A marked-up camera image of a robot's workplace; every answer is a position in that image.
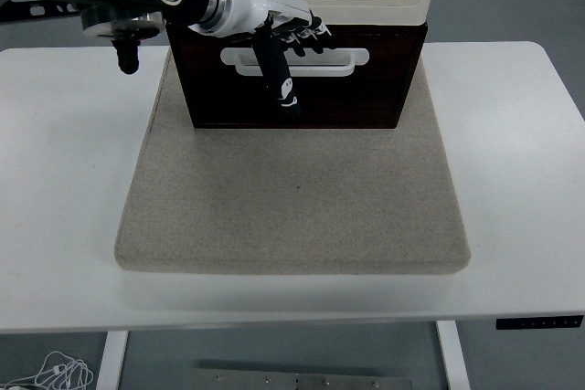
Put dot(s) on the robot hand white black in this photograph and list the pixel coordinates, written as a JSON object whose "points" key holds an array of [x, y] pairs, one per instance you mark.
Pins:
{"points": [[256, 4]]}

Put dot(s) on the grey metal plate with screws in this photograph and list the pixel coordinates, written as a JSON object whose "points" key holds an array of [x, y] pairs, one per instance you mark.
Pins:
{"points": [[297, 381]]}

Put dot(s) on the beige fabric mat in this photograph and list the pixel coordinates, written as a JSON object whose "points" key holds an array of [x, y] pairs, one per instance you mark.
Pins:
{"points": [[292, 198]]}

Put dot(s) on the dark wooden drawer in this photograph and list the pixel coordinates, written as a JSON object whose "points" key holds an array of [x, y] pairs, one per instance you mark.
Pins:
{"points": [[356, 100]]}

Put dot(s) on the dark wooden drawer casing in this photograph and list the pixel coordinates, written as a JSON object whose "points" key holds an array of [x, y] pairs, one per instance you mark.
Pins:
{"points": [[172, 43]]}

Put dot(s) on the white table leg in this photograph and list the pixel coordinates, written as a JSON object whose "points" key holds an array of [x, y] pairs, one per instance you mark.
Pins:
{"points": [[112, 362], [452, 358]]}

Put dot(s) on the black table control panel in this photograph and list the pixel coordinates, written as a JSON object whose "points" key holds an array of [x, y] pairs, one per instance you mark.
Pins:
{"points": [[539, 322]]}

